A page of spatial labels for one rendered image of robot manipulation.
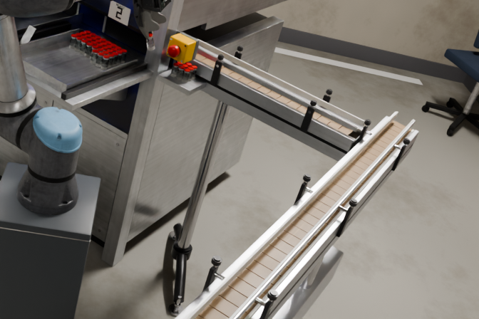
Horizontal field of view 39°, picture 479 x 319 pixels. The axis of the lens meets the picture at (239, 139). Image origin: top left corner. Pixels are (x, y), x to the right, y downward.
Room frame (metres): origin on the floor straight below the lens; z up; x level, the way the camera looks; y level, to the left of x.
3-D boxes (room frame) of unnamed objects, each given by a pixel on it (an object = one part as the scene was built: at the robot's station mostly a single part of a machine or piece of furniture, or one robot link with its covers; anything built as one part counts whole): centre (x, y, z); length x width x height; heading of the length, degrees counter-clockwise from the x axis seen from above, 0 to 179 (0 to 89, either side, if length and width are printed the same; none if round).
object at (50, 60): (1.94, 0.59, 0.90); 0.34 x 0.26 x 0.04; 158
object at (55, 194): (1.37, 0.42, 0.84); 0.15 x 0.15 x 0.10
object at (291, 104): (2.09, -0.05, 0.92); 0.69 x 0.15 x 0.16; 69
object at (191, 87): (2.10, 0.24, 0.87); 0.14 x 0.13 x 0.02; 159
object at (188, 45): (2.06, 0.27, 1.00); 0.08 x 0.07 x 0.07; 159
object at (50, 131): (1.37, 0.43, 0.96); 0.13 x 0.12 x 0.14; 67
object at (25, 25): (2.17, 0.86, 0.90); 0.34 x 0.26 x 0.04; 159
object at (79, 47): (2.02, 0.55, 0.90); 0.18 x 0.02 x 0.05; 68
